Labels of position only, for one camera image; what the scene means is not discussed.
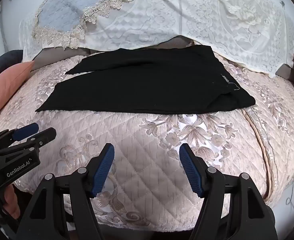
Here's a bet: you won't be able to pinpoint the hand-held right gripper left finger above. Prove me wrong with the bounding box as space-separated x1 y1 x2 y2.
16 143 115 240

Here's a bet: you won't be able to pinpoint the blue-grey pillow with lace trim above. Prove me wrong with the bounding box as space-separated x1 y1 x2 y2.
32 0 135 50

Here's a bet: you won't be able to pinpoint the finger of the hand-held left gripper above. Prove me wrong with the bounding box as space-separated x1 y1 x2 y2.
0 123 40 146
0 127 57 161

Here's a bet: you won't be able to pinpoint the pink quilted floral bedspread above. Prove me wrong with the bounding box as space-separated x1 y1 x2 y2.
0 52 294 232

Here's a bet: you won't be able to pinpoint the black pants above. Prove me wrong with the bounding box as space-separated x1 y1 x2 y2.
35 44 256 115

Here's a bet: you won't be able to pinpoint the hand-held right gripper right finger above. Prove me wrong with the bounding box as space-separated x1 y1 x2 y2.
179 144 279 240

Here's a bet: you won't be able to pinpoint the person's left hand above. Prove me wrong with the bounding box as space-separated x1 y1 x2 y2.
0 184 19 212

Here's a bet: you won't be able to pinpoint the white lace cover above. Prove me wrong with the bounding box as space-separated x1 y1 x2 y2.
19 0 294 79

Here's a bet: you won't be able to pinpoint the thin grey cable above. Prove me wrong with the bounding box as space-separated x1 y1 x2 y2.
285 187 294 218

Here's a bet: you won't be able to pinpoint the navy blue cushion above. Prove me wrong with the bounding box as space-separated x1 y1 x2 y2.
0 50 24 88

